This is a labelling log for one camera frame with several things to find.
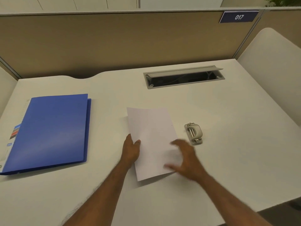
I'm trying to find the grey desk cable tray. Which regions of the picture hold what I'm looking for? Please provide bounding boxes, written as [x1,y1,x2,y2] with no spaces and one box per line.
[143,65,225,90]

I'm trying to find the blue file folder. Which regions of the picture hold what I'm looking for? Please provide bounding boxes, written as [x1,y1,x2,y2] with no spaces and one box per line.
[0,94,92,176]

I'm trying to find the person's left hand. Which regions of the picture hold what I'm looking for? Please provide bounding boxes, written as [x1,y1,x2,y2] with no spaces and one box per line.
[120,134,141,169]

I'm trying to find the blue number sign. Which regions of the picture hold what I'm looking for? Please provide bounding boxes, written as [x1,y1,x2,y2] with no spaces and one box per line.
[219,11,259,23]

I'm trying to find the person's right hand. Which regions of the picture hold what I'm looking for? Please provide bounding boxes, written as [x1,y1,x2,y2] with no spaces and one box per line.
[164,139,208,182]

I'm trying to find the person's right forearm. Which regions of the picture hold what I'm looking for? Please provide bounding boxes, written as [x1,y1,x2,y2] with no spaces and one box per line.
[198,173,273,226]

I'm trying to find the white paper sheet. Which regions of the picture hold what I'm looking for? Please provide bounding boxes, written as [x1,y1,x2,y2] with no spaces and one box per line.
[127,107,183,182]

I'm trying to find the grey hole punch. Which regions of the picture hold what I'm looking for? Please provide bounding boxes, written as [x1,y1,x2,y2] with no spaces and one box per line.
[184,123,203,145]

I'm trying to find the white cabinets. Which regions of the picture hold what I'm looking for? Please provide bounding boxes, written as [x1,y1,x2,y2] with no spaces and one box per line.
[0,0,225,12]

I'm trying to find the green plant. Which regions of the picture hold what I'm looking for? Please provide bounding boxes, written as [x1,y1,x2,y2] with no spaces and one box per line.
[263,0,301,7]

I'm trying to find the person's left forearm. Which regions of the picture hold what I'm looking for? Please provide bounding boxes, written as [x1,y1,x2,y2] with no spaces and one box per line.
[62,162,130,226]

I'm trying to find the beige desk partition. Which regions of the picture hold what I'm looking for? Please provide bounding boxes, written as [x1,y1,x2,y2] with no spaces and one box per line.
[0,7,301,80]

